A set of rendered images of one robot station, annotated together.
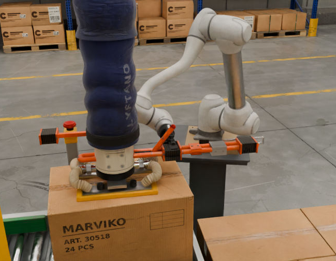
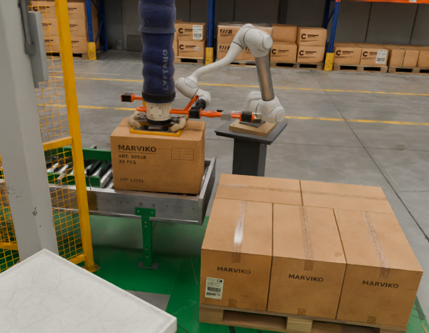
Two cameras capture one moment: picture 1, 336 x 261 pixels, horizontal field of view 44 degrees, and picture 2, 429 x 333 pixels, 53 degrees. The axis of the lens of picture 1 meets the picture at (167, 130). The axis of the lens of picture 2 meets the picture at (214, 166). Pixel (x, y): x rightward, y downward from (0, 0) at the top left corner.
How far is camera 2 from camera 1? 1.33 m
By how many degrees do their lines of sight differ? 14
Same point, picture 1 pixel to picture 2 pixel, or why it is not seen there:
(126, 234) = (156, 158)
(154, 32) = (285, 56)
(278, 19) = (414, 55)
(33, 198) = not seen: hidden behind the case
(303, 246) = (283, 197)
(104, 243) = (142, 161)
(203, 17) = (242, 30)
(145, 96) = (192, 78)
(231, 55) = (258, 58)
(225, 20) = (254, 32)
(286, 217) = (284, 182)
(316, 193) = not seen: hidden behind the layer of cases
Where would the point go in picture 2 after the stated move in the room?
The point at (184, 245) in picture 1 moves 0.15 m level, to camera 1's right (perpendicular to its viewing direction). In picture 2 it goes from (194, 174) to (215, 178)
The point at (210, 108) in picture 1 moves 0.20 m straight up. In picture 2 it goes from (251, 100) to (253, 76)
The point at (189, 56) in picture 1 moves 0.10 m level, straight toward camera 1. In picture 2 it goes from (229, 56) to (225, 58)
